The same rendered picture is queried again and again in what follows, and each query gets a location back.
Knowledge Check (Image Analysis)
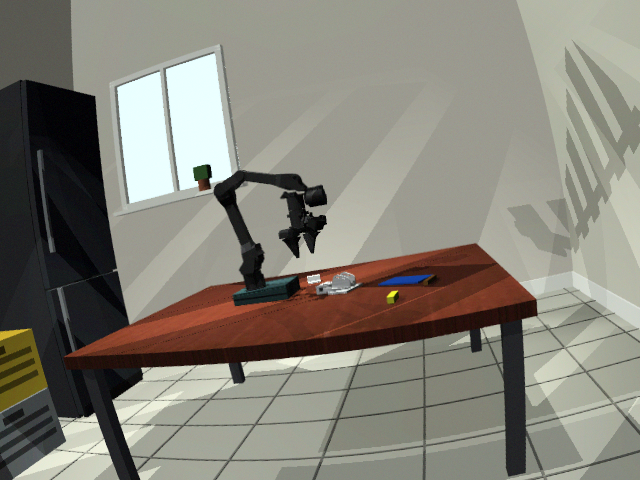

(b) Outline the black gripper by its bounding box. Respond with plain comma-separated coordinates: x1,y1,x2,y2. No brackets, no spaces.
278,209,321,258

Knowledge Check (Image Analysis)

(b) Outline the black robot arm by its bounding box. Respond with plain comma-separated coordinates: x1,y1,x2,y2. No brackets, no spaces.
213,170,327,292

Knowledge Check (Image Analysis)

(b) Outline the small yellow block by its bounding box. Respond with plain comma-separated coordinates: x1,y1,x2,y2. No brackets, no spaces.
387,291,399,304

